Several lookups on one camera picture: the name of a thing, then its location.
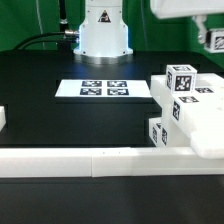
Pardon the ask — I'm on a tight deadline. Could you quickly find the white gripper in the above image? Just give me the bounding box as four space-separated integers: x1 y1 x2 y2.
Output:
150 0 224 49

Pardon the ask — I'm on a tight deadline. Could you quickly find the tagged white cube nut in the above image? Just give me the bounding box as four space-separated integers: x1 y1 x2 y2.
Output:
165 64 197 94

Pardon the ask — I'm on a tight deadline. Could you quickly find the white chair back frame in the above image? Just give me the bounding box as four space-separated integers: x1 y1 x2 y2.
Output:
150 73 224 159

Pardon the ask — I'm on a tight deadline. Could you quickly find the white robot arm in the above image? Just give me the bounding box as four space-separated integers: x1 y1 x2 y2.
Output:
73 0 224 64

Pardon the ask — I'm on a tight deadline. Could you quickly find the white left fence piece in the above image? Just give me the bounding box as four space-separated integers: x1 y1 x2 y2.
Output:
0 106 6 132

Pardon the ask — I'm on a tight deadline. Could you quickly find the white front fence rail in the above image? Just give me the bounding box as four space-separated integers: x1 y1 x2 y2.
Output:
0 148 224 178

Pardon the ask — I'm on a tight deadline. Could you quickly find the white marker base plate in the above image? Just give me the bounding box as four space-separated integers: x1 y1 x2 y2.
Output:
55 79 151 98

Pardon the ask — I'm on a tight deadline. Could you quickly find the black cable with connector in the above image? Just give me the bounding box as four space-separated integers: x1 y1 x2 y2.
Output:
13 29 81 51

